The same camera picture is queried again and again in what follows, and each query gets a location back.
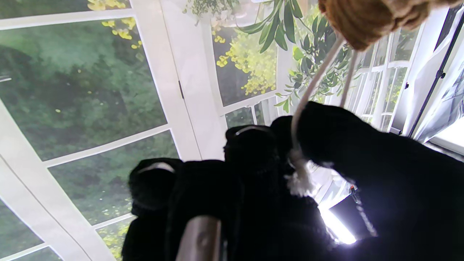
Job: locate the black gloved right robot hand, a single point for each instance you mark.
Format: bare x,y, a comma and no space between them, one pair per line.
253,217

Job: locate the printed garden room backdrop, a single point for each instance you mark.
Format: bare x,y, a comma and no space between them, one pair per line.
90,90

